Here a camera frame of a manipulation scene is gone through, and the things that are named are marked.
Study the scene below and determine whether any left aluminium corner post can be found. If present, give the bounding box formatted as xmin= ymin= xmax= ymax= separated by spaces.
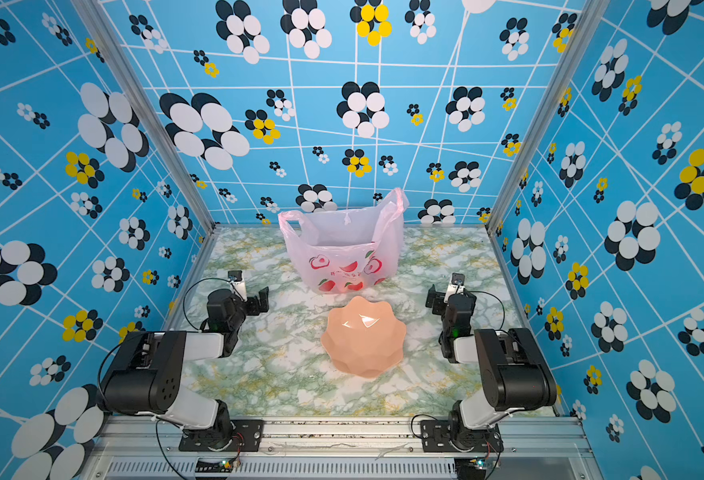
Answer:
xmin=72 ymin=1 xmax=215 ymax=235

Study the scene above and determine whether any pink translucent plastic bag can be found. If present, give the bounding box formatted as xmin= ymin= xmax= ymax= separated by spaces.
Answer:
xmin=278 ymin=188 xmax=409 ymax=294

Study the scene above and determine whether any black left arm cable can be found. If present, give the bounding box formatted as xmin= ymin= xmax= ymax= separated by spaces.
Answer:
xmin=96 ymin=277 xmax=233 ymax=480

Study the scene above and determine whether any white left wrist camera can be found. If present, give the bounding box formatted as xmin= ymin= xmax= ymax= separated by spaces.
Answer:
xmin=227 ymin=270 xmax=247 ymax=301

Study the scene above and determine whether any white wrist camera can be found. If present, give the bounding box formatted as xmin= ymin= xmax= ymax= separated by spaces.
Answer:
xmin=227 ymin=270 xmax=247 ymax=301
xmin=444 ymin=273 xmax=466 ymax=302

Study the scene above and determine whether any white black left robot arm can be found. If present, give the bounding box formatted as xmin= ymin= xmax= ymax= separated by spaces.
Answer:
xmin=99 ymin=287 xmax=269 ymax=452

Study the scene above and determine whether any aluminium corner post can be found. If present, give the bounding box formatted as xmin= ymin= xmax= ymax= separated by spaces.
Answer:
xmin=72 ymin=1 xmax=215 ymax=235
xmin=487 ymin=0 xmax=610 ymax=233

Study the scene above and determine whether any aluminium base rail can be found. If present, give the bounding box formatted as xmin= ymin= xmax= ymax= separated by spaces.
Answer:
xmin=82 ymin=417 xmax=603 ymax=479

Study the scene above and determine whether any right aluminium corner post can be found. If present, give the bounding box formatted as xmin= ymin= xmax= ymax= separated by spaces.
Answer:
xmin=487 ymin=0 xmax=610 ymax=233

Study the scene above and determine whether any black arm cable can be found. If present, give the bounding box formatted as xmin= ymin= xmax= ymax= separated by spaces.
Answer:
xmin=96 ymin=277 xmax=233 ymax=480
xmin=410 ymin=289 xmax=507 ymax=439

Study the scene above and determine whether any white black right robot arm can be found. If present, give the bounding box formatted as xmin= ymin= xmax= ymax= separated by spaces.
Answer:
xmin=420 ymin=284 xmax=557 ymax=453

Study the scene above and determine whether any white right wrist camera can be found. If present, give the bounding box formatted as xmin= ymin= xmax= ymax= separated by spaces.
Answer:
xmin=444 ymin=273 xmax=466 ymax=302

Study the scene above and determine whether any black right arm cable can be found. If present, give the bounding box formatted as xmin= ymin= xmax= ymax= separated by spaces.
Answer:
xmin=410 ymin=289 xmax=507 ymax=439

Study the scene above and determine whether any beige wavy fruit bowl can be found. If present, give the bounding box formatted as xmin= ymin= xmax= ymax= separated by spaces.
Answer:
xmin=321 ymin=296 xmax=407 ymax=379

